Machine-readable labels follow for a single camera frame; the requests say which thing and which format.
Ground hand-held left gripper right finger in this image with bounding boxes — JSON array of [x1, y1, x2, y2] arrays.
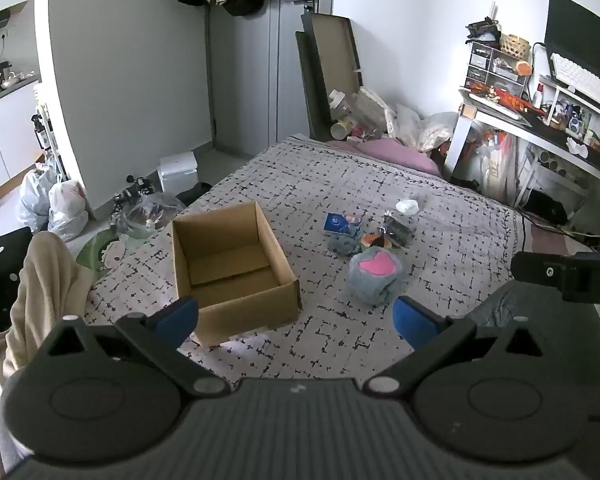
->
[[362, 296, 556, 401]]

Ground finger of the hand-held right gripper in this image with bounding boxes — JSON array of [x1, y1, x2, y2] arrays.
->
[[511, 251, 566, 295]]

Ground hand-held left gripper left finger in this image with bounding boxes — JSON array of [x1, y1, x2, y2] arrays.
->
[[40, 296, 232, 401]]

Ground blue-grey plush with pink heart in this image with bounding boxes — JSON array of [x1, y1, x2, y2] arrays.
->
[[347, 250, 407, 306]]

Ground brown cardboard box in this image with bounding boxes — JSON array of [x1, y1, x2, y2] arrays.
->
[[171, 201, 301, 348]]

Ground small orange plush toy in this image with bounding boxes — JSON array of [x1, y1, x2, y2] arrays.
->
[[360, 232, 393, 252]]

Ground dark grey cloth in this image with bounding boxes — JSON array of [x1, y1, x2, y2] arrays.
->
[[462, 280, 600, 333]]

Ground black item in clear bag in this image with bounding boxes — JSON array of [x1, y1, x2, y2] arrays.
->
[[382, 210, 418, 250]]

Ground green cartoon mat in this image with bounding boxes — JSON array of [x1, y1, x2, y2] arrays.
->
[[75, 227, 131, 281]]

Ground clear plastic bag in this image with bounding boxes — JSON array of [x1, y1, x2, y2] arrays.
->
[[122, 194, 187, 238]]

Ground white sack under desk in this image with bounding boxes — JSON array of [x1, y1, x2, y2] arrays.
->
[[472, 130, 518, 201]]

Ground black cloth on floor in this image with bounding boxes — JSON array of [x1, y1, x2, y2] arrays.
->
[[175, 182, 213, 206]]

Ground blue tissue packet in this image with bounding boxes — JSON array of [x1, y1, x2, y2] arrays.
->
[[324, 212, 363, 236]]

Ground black tripod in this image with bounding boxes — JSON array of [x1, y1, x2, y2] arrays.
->
[[111, 175, 156, 221]]

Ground white desk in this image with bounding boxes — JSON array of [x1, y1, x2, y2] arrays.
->
[[442, 87, 600, 211]]

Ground person's leg in beige pants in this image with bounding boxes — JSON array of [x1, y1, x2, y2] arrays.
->
[[0, 232, 96, 480]]

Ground white and red plastic bag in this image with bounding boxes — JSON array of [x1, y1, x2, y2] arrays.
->
[[47, 180, 90, 242]]

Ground grey printed blanket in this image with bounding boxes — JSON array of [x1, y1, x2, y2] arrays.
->
[[82, 135, 531, 386]]

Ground pink pillow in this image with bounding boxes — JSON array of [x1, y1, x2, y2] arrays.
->
[[325, 139, 443, 177]]

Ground grey plastic bag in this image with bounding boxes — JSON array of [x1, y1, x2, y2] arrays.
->
[[16, 167, 56, 233]]

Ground white plastic bags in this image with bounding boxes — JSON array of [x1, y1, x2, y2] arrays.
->
[[385, 102, 458, 153]]

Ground white keyboard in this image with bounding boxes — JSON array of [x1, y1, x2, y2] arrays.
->
[[550, 53, 600, 111]]

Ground desktop drawer organizer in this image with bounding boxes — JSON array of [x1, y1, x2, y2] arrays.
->
[[464, 40, 531, 98]]

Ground woven basket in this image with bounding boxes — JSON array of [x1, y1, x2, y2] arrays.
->
[[500, 34, 532, 58]]

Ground clear plastic bottle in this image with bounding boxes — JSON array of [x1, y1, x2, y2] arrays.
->
[[328, 89, 371, 123]]

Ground black monitor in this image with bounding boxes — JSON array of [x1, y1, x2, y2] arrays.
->
[[544, 0, 600, 86]]

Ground kitchen cabinet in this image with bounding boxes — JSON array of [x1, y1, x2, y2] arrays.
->
[[0, 75, 48, 211]]

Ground grey door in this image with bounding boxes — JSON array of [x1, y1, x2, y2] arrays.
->
[[207, 0, 336, 153]]

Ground flat leaning cardboard box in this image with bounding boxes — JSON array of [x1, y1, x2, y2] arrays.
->
[[295, 12, 365, 142]]

